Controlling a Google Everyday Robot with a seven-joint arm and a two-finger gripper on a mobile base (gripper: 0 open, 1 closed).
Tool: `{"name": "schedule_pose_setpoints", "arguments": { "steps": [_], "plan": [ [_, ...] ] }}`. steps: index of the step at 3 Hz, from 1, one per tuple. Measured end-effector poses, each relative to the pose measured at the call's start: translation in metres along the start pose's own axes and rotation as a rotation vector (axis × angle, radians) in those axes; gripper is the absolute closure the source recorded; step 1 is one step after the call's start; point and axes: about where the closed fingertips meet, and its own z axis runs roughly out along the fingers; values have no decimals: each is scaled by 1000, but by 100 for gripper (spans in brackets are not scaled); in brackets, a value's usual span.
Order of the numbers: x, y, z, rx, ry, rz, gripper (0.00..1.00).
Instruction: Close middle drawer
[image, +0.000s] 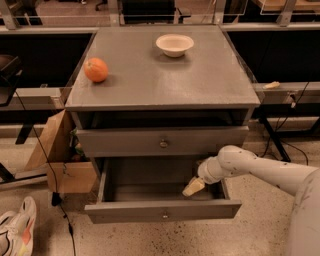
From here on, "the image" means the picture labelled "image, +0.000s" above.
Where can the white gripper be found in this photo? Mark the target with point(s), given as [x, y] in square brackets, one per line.
[204, 172]

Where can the grey drawer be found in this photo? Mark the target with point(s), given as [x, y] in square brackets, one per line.
[160, 133]
[149, 189]

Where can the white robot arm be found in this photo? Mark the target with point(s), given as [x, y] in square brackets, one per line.
[300, 181]

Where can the grey top drawer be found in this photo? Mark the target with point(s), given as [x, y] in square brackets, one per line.
[160, 133]

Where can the grey wooden drawer cabinet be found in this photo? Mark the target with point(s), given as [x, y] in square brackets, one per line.
[208, 77]

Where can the small yellow foam piece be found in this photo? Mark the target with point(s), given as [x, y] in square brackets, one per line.
[271, 85]

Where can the brown cardboard box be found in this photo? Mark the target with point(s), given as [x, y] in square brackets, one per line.
[53, 154]

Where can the white paper bowl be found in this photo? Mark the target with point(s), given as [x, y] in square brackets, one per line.
[174, 45]

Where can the orange fruit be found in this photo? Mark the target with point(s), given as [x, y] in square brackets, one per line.
[96, 69]

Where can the white and orange sneaker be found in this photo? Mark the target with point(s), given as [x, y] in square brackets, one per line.
[16, 230]

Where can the black chair left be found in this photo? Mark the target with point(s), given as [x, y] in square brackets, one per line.
[10, 72]

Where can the black power adapter with cable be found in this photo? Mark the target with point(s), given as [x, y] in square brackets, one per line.
[280, 107]

